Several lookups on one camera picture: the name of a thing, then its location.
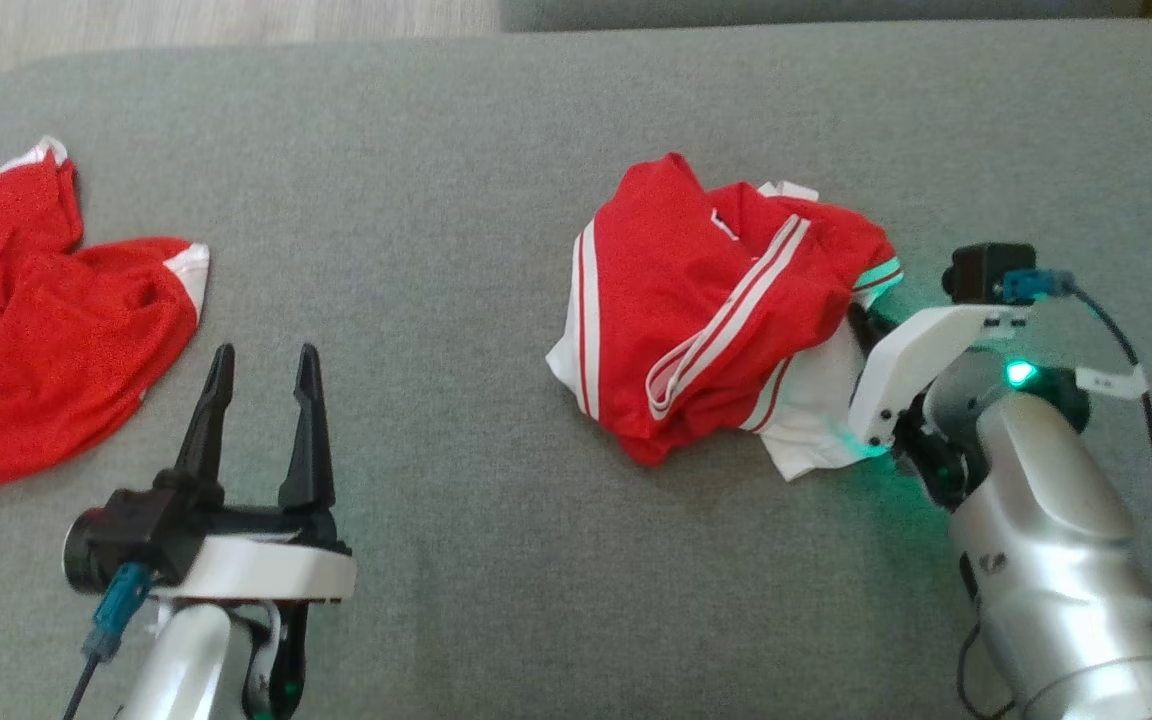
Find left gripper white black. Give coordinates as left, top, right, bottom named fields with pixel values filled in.
left=154, top=343, right=357, bottom=605

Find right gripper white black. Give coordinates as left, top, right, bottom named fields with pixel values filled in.
left=848, top=303, right=1033, bottom=509

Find red jersey with white stripes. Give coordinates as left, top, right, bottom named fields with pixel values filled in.
left=545, top=152, right=905, bottom=483

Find red shorts with white trim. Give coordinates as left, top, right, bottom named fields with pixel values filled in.
left=0, top=136, right=211, bottom=494

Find large grey sofa seat cushion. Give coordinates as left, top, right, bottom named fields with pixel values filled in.
left=0, top=18, right=1152, bottom=720

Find right cable with blue plug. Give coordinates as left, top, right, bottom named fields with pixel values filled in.
left=1000, top=267, right=1152, bottom=593

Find cable with blue plug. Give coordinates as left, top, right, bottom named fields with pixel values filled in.
left=1000, top=267, right=1152, bottom=593
left=60, top=561, right=154, bottom=720

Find left cable with blue plug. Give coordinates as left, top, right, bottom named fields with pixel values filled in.
left=60, top=561, right=154, bottom=720

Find white cable clip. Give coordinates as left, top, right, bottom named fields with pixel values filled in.
left=1075, top=364, right=1150, bottom=400

